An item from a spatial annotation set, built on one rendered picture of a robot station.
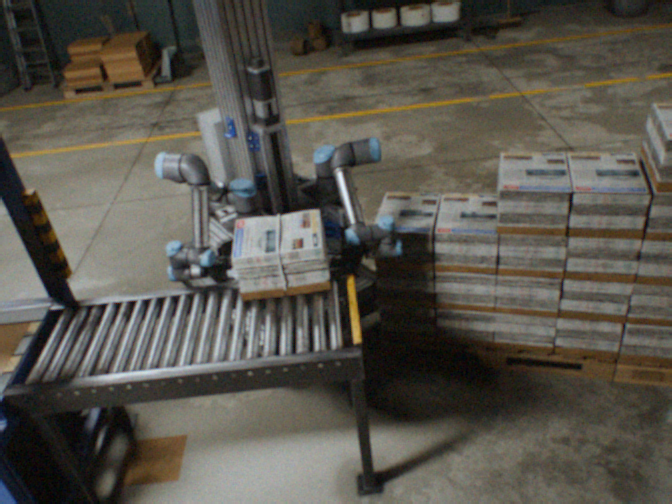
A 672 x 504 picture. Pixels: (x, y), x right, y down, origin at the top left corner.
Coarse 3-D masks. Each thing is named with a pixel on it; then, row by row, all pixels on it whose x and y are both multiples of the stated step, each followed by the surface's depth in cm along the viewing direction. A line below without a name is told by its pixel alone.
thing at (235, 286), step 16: (336, 272) 259; (352, 272) 258; (192, 288) 261; (208, 288) 260; (224, 288) 258; (64, 304) 262; (80, 304) 261; (96, 304) 260; (176, 304) 261; (192, 304) 262; (128, 320) 265; (144, 320) 265
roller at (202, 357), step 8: (216, 296) 255; (208, 304) 251; (216, 304) 251; (208, 312) 246; (216, 312) 248; (208, 320) 241; (208, 328) 237; (200, 336) 235; (208, 336) 234; (200, 344) 230; (208, 344) 230; (200, 352) 226; (208, 352) 228; (200, 360) 222; (208, 360) 226
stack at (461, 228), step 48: (432, 240) 277; (480, 240) 267; (528, 240) 261; (576, 240) 255; (624, 240) 250; (384, 288) 297; (432, 288) 289; (480, 288) 282; (528, 288) 275; (576, 288) 269; (624, 288) 262; (480, 336) 299; (528, 336) 292; (576, 336) 283
